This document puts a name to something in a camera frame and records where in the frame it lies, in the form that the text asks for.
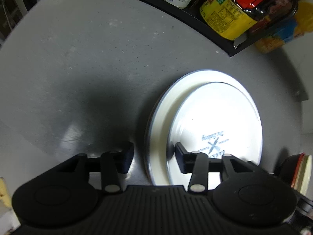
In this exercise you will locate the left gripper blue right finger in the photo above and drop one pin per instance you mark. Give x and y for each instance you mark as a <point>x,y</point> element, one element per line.
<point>199,165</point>

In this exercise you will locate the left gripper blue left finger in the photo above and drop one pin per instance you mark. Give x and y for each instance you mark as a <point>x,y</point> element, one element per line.
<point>112,163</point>

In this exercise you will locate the white plate blue script logo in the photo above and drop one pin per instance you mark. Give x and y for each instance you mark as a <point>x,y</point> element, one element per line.
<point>164,113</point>

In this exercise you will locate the small white plate cross logo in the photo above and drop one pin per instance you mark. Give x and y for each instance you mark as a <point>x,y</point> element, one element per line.
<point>216,118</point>

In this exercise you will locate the red and black bowl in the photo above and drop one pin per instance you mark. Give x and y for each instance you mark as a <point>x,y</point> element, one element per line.
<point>290,168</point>

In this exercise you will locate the cream bowl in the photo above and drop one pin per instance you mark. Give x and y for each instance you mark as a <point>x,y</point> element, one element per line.
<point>306,175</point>

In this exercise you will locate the black metal kitchen rack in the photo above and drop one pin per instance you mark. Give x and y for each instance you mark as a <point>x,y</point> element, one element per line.
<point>190,15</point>

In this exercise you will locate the large soy sauce bottle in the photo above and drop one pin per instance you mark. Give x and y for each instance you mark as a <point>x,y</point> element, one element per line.
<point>231,18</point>

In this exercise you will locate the orange juice bottle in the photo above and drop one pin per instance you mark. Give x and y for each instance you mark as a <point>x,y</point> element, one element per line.
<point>297,26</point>

